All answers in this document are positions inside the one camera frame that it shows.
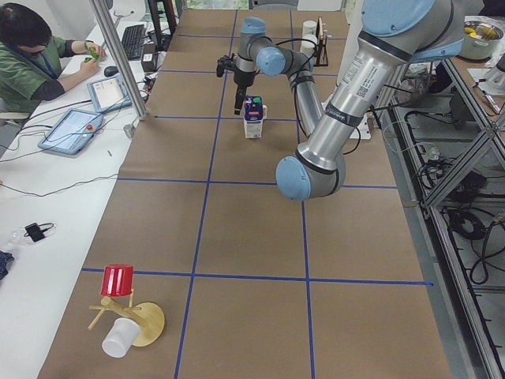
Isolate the white cup far back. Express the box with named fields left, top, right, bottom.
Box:
left=302, top=20, right=317, bottom=36

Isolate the wooden cup tree stand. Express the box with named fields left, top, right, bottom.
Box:
left=88, top=289, right=166, bottom=347

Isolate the small black adapter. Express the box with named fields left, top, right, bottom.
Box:
left=24, top=223, right=54, bottom=242

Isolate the dark wooden rack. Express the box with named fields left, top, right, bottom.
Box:
left=314, top=17, right=329, bottom=67

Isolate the black keyboard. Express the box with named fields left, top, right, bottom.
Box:
left=122, top=24, right=145, bottom=61

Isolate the white plastic cup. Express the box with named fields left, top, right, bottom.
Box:
left=102, top=317, right=140, bottom=358

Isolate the steel pot with yellow items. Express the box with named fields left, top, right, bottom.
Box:
left=458, top=20, right=503, bottom=61

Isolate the aluminium frame rail structure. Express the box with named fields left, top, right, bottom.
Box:
left=382, top=58, right=504, bottom=378

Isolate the red plastic cup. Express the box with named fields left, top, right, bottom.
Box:
left=100, top=264, right=133, bottom=297

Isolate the blue teach pendant tablet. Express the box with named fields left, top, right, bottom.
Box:
left=37, top=109, right=103, bottom=156

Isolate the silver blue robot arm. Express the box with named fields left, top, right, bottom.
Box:
left=231, top=1, right=465, bottom=201

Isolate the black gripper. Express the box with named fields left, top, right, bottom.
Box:
left=234, top=66, right=255, bottom=115

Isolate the brown paper table mat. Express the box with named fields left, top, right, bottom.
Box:
left=39, top=10, right=451, bottom=378

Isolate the white cup near rack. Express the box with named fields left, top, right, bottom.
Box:
left=300, top=34, right=318, bottom=57

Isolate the blue Pascual milk carton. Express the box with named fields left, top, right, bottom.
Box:
left=243, top=95, right=267, bottom=139

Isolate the aluminium frame post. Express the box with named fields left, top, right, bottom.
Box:
left=89, top=0, right=148, bottom=120

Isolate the black cable bundle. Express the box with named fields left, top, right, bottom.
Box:
left=441, top=205, right=505, bottom=285

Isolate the black computer mouse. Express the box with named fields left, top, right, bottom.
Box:
left=103, top=66, right=118, bottom=77

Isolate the person in green shirt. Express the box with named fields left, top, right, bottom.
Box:
left=1, top=2, right=106, bottom=114

